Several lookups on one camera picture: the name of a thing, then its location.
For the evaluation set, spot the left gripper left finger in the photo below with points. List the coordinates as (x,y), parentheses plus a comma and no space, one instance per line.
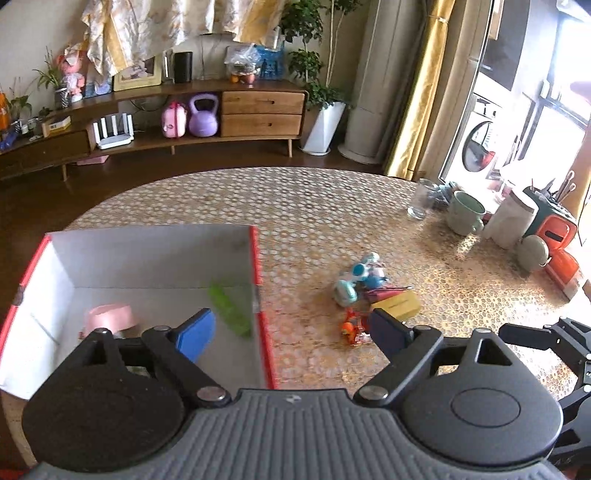
(175,351)

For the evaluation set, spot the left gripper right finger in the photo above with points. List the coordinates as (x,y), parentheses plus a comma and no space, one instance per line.
(410,352)

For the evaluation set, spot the yellow small box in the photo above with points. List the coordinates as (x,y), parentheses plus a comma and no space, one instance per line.
(403,306)

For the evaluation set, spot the orange red small toy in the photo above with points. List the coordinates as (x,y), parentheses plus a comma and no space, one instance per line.
(355,328)

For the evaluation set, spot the pink binder clip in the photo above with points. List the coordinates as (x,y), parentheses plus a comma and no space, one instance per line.
(385,292)

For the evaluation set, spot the green marker pen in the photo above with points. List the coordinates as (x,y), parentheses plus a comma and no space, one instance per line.
(230,307)

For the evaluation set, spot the pink plastic bowl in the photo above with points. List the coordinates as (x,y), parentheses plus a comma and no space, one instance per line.
(114,317)

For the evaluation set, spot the green correction tape dispenser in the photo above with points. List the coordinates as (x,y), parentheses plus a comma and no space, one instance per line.
(344,293)

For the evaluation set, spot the blue cartoon keychain figures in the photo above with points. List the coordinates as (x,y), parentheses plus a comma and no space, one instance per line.
(369,272)

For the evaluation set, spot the orange box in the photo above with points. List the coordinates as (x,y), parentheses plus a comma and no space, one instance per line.
(565,271)

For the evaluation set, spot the red cardboard shoe box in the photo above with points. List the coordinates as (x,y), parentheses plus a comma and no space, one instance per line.
(162,272)

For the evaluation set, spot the white lidded pitcher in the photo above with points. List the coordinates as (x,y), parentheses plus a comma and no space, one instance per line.
(511,220)

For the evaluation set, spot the green ceramic mug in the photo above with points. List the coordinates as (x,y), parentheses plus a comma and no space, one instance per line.
(465,214)

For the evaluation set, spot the clear drinking glass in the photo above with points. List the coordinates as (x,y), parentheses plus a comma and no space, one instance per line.
(423,199)

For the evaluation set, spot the yellow curtain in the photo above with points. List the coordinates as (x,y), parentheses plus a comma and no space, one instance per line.
(404,157)

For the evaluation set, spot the washing machine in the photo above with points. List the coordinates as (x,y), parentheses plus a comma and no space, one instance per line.
(472,155)

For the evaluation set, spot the white wifi router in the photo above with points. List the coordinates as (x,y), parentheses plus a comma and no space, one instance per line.
(113,131)

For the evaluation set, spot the purple kettlebell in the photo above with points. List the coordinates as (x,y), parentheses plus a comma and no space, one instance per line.
(203,123)

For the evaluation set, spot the pink toy case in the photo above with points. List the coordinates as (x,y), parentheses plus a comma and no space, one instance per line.
(174,120)

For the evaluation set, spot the wooden tv console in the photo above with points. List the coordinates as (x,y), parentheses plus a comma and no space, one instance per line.
(266,110)

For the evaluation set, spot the black speaker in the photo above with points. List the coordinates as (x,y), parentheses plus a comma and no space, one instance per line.
(182,67)

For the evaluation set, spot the plastic bag of items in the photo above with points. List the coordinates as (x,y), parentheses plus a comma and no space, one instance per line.
(242,63)

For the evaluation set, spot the small potted plant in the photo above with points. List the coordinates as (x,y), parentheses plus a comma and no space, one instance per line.
(52,76)

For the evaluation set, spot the pink doll figure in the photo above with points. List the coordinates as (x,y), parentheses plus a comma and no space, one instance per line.
(72,63)

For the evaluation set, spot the floral cloth covered tv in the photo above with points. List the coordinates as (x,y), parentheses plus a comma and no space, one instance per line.
(120,33)

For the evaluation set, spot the white standing air conditioner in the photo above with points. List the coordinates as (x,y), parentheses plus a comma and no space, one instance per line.
(391,45)

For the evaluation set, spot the potted tree white planter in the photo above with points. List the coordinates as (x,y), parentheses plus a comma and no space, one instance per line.
(317,24)

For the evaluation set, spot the picture frame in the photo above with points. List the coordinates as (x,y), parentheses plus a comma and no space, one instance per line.
(145,73)

